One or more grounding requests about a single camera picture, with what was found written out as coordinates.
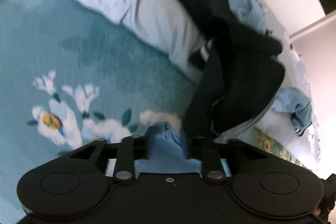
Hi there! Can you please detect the light blue striped-cuff garment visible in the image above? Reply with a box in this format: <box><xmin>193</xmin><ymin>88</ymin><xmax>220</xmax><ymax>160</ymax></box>
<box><xmin>270</xmin><ymin>88</ymin><xmax>314</xmax><ymax>137</ymax></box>

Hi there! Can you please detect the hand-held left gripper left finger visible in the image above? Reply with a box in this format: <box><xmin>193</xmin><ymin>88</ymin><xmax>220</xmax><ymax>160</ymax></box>
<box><xmin>69</xmin><ymin>135</ymin><xmax>149</xmax><ymax>183</ymax></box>

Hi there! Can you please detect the teal floral bed blanket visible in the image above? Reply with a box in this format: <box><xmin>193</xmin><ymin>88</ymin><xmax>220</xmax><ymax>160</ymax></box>
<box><xmin>0</xmin><ymin>0</ymin><xmax>308</xmax><ymax>214</ymax></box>

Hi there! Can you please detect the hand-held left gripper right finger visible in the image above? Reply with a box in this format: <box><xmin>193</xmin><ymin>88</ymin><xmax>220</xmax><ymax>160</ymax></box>
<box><xmin>187</xmin><ymin>135</ymin><xmax>266</xmax><ymax>183</ymax></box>

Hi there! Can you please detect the beige door frame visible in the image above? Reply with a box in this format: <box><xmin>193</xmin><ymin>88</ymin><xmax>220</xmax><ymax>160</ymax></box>
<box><xmin>289</xmin><ymin>10</ymin><xmax>336</xmax><ymax>41</ymax></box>

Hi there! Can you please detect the black garment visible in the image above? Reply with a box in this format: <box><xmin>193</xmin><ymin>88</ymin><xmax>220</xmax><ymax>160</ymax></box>
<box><xmin>148</xmin><ymin>0</ymin><xmax>286</xmax><ymax>139</ymax></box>

